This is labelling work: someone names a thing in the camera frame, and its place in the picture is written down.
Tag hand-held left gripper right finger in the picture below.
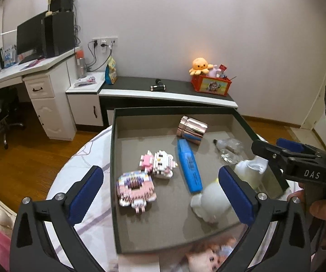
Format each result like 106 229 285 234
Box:
218 166 312 272

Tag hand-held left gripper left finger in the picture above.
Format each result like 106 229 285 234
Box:
9 165 105 272

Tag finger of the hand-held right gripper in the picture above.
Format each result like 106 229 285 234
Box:
276 138 324 158
251 140 291 191

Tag white ceramic figurine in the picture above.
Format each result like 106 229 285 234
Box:
233 159 269 190

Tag white plush toy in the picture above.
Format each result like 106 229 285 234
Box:
190 177 237 224

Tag clear plastic item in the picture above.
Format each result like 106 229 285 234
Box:
213 138 250 165

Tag pink purple block donut figure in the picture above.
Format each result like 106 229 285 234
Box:
116 170 156 214

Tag blue highlighter pen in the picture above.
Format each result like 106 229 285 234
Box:
177 138 203 194

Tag rose gold metal cup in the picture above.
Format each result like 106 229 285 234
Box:
176 116 208 146

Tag white pink block cat figure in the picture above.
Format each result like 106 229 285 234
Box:
139 150 178 180

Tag black and pink shallow box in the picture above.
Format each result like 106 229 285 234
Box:
110 106 291 272

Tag person's right hand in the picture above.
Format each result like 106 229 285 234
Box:
288 189 326 250

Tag small baby doll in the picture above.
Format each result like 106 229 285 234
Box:
186 236 237 272

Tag red printed toy box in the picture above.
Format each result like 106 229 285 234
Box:
191 74 233 96

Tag small white side cabinet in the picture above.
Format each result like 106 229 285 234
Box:
66 72 107 126

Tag purple plush toy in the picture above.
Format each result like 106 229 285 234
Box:
208 64 222 78

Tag white desk with drawers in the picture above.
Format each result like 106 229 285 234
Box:
0 48 80 141

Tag orange octopus plush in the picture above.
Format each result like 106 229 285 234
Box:
189 58 214 76

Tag pink packet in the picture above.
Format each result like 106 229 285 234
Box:
75 75 98 87

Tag black office chair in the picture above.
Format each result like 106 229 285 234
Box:
0 86 26 149

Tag black and white low cabinet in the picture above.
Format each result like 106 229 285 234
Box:
99 76 238 128

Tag blue and yellow snack bag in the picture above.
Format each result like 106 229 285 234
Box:
105 57 118 85

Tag water bottle with red cap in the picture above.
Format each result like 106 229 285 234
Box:
75 47 88 79

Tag blue and white box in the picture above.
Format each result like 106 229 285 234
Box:
3 45 16 67

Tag black computer tower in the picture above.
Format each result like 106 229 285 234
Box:
43 11 75 58

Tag black computer monitor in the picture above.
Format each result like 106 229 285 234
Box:
16 11 49 63

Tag black speaker box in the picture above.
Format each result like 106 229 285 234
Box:
51 0 75 13

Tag black power cable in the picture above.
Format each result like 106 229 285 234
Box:
86 41 113 73

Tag white wall outlet strip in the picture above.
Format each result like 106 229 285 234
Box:
92 37 119 47

